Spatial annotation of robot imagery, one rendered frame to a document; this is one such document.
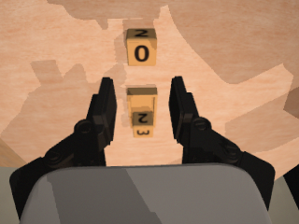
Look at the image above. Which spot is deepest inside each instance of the wooden number cube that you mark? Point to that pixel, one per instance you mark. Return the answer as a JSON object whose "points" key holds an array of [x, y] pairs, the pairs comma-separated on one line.
{"points": [[141, 46], [143, 124]]}

